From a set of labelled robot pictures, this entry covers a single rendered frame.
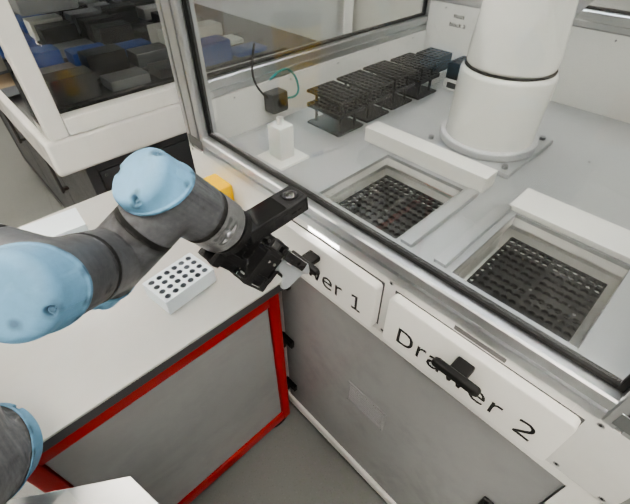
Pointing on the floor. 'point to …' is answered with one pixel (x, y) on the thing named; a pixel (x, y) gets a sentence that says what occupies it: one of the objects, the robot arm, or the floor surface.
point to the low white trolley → (149, 383)
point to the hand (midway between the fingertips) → (299, 261)
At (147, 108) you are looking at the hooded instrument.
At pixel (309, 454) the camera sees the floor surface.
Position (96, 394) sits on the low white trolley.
